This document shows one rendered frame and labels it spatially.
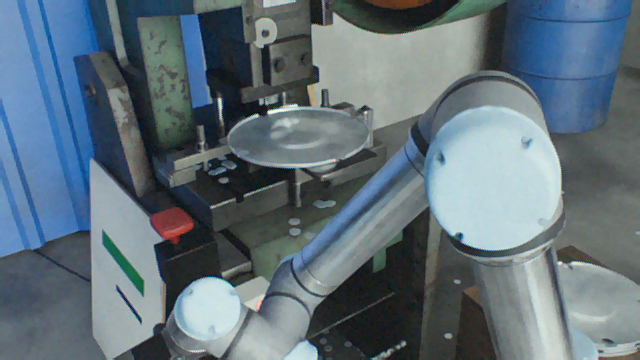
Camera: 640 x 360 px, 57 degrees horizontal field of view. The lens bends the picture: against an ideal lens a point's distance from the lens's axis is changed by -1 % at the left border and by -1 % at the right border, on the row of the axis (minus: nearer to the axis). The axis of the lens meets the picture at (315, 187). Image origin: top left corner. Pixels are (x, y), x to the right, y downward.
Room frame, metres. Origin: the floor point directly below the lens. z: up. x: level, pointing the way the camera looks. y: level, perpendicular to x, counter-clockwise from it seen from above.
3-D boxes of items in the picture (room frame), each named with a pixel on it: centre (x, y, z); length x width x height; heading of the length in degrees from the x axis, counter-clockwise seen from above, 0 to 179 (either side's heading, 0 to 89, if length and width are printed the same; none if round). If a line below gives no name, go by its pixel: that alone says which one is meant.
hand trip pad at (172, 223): (0.84, 0.24, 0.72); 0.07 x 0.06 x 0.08; 34
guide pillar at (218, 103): (1.22, 0.20, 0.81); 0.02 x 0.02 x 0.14; 34
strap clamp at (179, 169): (1.12, 0.24, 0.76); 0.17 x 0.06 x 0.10; 124
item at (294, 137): (1.11, 0.03, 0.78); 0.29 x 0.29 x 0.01
